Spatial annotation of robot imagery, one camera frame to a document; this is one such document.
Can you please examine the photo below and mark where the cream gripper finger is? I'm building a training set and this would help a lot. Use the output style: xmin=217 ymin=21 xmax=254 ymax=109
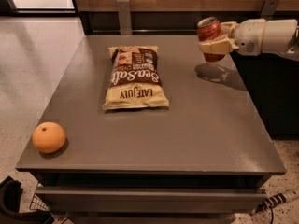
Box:
xmin=199 ymin=36 xmax=239 ymax=54
xmin=221 ymin=21 xmax=239 ymax=38

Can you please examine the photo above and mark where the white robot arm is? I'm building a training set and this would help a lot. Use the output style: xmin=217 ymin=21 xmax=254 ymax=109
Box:
xmin=199 ymin=19 xmax=298 ymax=61

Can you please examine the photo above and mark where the grey drawer cabinet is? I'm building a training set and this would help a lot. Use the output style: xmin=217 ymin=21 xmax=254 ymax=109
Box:
xmin=17 ymin=35 xmax=285 ymax=224

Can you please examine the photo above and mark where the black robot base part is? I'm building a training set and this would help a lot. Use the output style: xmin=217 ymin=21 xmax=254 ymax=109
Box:
xmin=0 ymin=176 xmax=54 ymax=224

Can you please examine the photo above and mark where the right metal bracket post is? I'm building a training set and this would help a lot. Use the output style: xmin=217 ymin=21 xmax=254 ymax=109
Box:
xmin=260 ymin=0 xmax=280 ymax=20

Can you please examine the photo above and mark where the metal bracket post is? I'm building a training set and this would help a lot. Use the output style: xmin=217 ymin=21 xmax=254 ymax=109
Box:
xmin=117 ymin=0 xmax=132 ymax=35
xmin=260 ymin=0 xmax=280 ymax=20

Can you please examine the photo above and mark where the orange fruit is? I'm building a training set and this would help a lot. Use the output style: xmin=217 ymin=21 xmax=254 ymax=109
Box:
xmin=31 ymin=122 xmax=66 ymax=153

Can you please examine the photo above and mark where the striped cable on floor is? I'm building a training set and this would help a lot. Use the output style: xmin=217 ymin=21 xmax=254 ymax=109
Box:
xmin=250 ymin=188 xmax=299 ymax=217

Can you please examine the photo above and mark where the red coke can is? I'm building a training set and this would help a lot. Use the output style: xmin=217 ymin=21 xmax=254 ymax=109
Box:
xmin=197 ymin=17 xmax=223 ymax=63

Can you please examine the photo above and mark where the Late July chips bag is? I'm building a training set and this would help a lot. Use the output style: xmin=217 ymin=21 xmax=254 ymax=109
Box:
xmin=102 ymin=46 xmax=169 ymax=110

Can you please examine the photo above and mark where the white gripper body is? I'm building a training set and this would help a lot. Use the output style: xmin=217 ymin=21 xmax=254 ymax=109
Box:
xmin=234 ymin=19 xmax=266 ymax=56

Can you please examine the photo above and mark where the grey drawer front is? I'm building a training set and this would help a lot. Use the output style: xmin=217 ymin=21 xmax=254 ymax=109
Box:
xmin=36 ymin=187 xmax=265 ymax=214

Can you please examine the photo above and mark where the black wire basket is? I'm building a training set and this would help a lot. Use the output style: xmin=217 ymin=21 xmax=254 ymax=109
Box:
xmin=29 ymin=193 xmax=74 ymax=224

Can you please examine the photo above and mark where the left metal bracket post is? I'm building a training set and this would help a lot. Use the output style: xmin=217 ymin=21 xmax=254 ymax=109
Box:
xmin=117 ymin=0 xmax=132 ymax=35

